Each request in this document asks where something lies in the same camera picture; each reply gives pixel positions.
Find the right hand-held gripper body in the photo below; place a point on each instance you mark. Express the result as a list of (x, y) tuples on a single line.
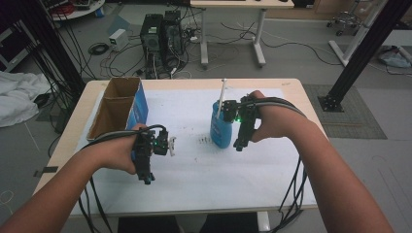
[(246, 123)]

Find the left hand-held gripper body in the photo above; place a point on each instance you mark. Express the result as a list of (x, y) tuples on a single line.
[(143, 155)]

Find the small white object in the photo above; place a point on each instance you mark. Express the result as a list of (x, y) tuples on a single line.
[(172, 146)]

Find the white stick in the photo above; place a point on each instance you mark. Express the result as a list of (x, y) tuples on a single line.
[(222, 97)]

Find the blue cup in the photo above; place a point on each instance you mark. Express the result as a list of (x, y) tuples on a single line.
[(220, 132)]

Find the person's left hand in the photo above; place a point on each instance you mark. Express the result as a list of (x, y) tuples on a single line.
[(117, 150)]

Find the person's right hand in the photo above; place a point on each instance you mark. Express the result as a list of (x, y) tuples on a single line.
[(278, 124)]

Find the white table mat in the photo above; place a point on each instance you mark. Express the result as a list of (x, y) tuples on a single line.
[(200, 181)]

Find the cardboard box with blue sides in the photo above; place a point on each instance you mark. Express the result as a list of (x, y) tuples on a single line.
[(113, 110)]

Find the black computer tower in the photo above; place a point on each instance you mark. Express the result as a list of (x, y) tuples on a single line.
[(151, 42), (173, 35)]

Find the black tape strip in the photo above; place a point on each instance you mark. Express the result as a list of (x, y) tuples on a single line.
[(47, 171)]

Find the white table leg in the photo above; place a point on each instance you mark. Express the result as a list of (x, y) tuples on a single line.
[(263, 222)]

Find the white desk with legs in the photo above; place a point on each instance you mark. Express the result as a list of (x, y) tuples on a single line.
[(233, 4)]

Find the small white box device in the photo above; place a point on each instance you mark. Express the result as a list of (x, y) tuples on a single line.
[(118, 39)]

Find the grey floor mat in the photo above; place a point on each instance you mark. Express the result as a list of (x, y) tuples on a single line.
[(359, 116)]

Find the white metal stand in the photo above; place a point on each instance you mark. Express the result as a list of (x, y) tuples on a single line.
[(354, 42)]

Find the white cloth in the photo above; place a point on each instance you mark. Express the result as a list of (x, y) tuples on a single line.
[(19, 97)]

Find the office chair base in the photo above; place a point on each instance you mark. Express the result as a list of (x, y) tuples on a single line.
[(344, 21)]

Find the round white table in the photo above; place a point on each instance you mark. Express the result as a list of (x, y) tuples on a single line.
[(81, 11)]

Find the grey-blue bag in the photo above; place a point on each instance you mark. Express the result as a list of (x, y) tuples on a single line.
[(394, 59)]

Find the dark cabinet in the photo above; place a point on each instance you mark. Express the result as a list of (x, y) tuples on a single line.
[(13, 48)]

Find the black metal frame post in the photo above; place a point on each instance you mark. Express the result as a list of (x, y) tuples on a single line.
[(51, 45), (366, 51)]

